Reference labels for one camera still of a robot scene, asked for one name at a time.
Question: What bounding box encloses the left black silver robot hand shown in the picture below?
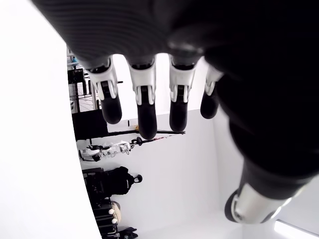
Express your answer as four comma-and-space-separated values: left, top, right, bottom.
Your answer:
29, 0, 319, 224

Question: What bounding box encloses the metal shelving rack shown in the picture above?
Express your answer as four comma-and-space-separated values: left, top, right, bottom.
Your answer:
66, 47, 103, 113

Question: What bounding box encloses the silver humanoid robot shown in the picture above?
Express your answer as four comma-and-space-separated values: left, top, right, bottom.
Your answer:
78, 139, 144, 162

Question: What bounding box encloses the black panel screen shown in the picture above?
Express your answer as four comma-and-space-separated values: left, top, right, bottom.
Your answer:
71, 109, 108, 140

